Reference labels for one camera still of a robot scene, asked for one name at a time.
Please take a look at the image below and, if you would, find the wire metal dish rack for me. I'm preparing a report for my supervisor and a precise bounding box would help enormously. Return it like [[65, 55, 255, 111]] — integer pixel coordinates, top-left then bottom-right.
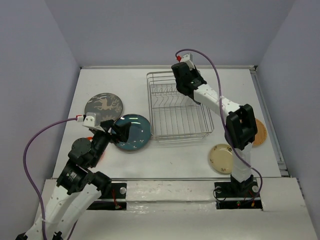
[[146, 71, 214, 143]]

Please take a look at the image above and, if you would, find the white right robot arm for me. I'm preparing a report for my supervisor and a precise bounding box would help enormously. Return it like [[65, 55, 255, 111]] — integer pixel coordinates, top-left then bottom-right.
[[171, 62, 258, 196]]

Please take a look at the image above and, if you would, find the woven tan round plate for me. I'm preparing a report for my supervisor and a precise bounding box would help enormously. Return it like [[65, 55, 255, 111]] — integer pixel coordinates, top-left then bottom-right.
[[252, 118, 268, 147]]

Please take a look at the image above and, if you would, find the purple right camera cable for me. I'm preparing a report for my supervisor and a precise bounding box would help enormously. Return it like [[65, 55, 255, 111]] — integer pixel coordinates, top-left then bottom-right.
[[174, 48, 263, 209]]

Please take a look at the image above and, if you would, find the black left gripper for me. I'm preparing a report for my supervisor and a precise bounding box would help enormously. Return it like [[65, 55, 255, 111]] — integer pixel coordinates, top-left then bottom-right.
[[90, 118, 132, 166]]

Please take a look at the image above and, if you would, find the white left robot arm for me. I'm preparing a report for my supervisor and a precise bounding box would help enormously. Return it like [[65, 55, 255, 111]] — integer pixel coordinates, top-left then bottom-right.
[[16, 114, 132, 240]]

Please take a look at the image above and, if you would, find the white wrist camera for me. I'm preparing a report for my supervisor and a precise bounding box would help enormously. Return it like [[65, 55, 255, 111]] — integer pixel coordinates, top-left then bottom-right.
[[176, 53, 196, 71], [82, 112, 101, 129]]

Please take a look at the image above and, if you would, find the grey deer pattern plate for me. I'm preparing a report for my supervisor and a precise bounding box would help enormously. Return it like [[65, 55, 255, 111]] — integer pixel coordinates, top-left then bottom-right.
[[84, 92, 124, 121]]

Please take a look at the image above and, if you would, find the purple camera cable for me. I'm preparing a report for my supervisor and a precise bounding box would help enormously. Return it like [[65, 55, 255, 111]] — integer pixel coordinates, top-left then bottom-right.
[[23, 115, 85, 240], [174, 48, 263, 209]]

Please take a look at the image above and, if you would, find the cream floral plate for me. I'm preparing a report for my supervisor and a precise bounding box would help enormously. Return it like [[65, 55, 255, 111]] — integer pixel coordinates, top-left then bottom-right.
[[209, 143, 234, 175]]

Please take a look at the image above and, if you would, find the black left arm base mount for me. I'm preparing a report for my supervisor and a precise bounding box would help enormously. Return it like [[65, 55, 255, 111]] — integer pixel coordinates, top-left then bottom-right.
[[87, 182, 127, 211]]

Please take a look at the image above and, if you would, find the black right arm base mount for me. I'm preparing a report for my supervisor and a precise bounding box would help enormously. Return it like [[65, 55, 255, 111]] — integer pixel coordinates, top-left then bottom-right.
[[212, 175, 263, 210]]

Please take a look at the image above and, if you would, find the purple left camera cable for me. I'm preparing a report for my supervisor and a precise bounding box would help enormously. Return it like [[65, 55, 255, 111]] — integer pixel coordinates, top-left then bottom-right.
[[23, 115, 85, 240]]

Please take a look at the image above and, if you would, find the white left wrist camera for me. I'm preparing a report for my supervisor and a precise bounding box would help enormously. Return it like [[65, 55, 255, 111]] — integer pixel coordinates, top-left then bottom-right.
[[82, 112, 101, 129]]

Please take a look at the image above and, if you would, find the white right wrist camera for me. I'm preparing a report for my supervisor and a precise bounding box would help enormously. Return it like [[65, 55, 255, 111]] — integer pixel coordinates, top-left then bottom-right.
[[176, 53, 196, 71]]

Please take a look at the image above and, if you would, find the teal blossom round plate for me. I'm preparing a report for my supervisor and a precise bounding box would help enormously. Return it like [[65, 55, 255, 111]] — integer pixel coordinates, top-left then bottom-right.
[[115, 114, 152, 152]]

